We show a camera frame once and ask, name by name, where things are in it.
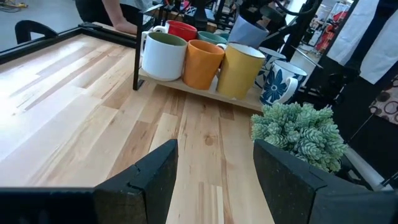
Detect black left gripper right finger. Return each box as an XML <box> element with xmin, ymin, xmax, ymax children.
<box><xmin>253</xmin><ymin>139</ymin><xmax>398</xmax><ymax>224</ymax></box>

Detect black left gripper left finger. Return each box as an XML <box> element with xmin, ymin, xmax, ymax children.
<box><xmin>0</xmin><ymin>139</ymin><xmax>179</xmax><ymax>224</ymax></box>

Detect lavender mug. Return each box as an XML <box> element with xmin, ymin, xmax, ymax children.
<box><xmin>228</xmin><ymin>14</ymin><xmax>270</xmax><ymax>49</ymax></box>

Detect blue floral white mug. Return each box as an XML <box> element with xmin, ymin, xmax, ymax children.
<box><xmin>254</xmin><ymin>46</ymin><xmax>287</xmax><ymax>90</ymax></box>
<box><xmin>259</xmin><ymin>60</ymin><xmax>308</xmax><ymax>106</ymax></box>

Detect red mug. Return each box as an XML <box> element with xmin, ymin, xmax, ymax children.
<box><xmin>152</xmin><ymin>20</ymin><xmax>198</xmax><ymax>43</ymax></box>

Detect orange mug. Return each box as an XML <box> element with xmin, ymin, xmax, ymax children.
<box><xmin>182</xmin><ymin>39</ymin><xmax>225</xmax><ymax>91</ymax></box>

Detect succulent in grey patterned pot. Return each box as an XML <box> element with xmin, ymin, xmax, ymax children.
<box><xmin>250</xmin><ymin>102</ymin><xmax>348</xmax><ymax>174</ymax></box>

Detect silver table bracket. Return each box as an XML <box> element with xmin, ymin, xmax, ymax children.
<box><xmin>341</xmin><ymin>146</ymin><xmax>393</xmax><ymax>191</ymax></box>

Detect wooden shelf black metal frame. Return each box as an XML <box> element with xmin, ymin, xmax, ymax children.
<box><xmin>132</xmin><ymin>3</ymin><xmax>265</xmax><ymax>112</ymax></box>

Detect black frame bracket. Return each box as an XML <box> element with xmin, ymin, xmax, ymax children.
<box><xmin>14</xmin><ymin>19</ymin><xmax>59</xmax><ymax>45</ymax></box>

